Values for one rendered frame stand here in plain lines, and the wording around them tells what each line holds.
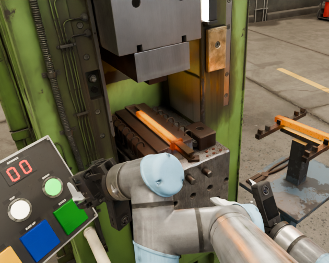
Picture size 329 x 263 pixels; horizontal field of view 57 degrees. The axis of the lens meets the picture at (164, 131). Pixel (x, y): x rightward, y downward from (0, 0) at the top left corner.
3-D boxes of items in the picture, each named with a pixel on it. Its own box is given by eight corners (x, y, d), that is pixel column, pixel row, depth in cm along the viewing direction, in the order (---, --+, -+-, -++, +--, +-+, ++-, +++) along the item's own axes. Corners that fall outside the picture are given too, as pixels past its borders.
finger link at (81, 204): (83, 192, 74) (102, 189, 68) (87, 198, 75) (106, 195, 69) (68, 204, 71) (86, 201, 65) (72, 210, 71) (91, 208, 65)
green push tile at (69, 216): (89, 217, 88) (75, 196, 86) (68, 235, 83) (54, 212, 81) (86, 217, 89) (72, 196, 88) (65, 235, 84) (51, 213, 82)
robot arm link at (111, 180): (153, 184, 63) (127, 209, 57) (139, 187, 66) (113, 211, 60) (135, 153, 61) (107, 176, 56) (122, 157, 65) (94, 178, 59)
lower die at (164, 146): (192, 154, 122) (192, 136, 118) (148, 172, 114) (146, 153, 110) (145, 116, 155) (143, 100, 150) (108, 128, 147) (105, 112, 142)
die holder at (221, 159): (227, 227, 146) (231, 149, 124) (157, 265, 131) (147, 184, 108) (167, 168, 189) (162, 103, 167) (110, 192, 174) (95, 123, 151)
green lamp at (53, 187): (65, 192, 84) (60, 180, 82) (47, 199, 82) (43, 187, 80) (61, 186, 87) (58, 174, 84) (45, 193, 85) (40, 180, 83)
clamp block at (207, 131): (216, 144, 127) (216, 131, 124) (200, 151, 124) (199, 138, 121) (199, 133, 136) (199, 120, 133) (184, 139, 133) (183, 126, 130)
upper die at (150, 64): (190, 69, 105) (189, 41, 100) (137, 83, 97) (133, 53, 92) (137, 46, 137) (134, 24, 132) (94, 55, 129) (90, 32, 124)
